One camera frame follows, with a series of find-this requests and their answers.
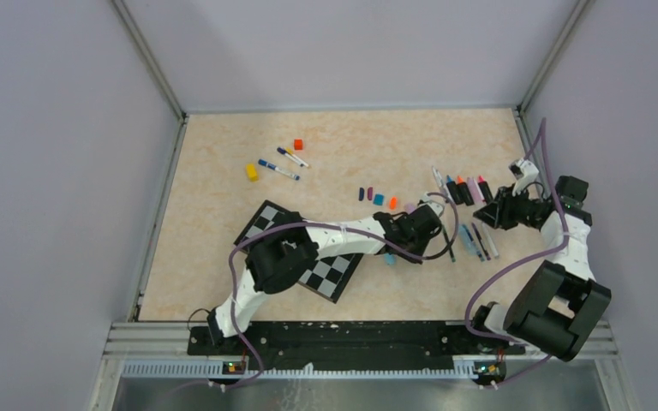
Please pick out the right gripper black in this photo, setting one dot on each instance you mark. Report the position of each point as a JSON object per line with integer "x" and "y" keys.
{"x": 497, "y": 213}

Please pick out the black highlighter pink cap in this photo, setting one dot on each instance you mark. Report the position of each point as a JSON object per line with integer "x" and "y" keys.
{"x": 485, "y": 190}

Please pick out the pale purple highlighter cap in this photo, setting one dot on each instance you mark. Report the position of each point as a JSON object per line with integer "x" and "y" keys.
{"x": 409, "y": 207}

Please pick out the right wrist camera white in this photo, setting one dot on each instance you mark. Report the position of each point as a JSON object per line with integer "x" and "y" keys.
{"x": 525, "y": 172}

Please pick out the light blue eraser bar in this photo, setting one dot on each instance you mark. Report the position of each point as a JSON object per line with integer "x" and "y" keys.
{"x": 466, "y": 240}

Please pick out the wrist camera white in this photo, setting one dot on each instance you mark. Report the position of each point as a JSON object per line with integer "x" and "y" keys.
{"x": 438, "y": 207}
{"x": 525, "y": 172}

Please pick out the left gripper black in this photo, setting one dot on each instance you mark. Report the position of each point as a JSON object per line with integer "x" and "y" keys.
{"x": 421, "y": 249}

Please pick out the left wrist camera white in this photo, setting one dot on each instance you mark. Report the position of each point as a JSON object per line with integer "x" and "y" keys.
{"x": 438, "y": 207}

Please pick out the light blue highlighter cap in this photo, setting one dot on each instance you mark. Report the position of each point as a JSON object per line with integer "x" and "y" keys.
{"x": 390, "y": 259}

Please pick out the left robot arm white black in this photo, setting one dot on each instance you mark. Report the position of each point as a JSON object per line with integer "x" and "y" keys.
{"x": 278, "y": 257}

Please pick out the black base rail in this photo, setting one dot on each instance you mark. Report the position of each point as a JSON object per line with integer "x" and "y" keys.
{"x": 351, "y": 345}

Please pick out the thin dark pen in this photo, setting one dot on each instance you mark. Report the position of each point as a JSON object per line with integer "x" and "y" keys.
{"x": 480, "y": 242}

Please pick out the black gel pen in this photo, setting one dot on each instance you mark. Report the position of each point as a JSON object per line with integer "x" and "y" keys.
{"x": 449, "y": 242}

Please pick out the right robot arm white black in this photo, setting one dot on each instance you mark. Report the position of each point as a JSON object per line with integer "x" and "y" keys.
{"x": 561, "y": 304}

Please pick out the pale purple highlighter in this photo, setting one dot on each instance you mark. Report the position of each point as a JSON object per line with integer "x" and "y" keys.
{"x": 475, "y": 191}

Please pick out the white marker blue band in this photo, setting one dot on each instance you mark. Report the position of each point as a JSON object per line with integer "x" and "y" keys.
{"x": 275, "y": 168}

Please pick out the yellow block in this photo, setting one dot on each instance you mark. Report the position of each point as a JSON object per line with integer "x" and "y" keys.
{"x": 251, "y": 173}

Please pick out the black highlighter blue tip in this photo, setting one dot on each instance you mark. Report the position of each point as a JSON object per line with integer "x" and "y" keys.
{"x": 453, "y": 191}

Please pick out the black highlighter orange cap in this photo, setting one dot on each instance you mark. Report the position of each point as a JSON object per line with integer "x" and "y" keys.
{"x": 464, "y": 191}

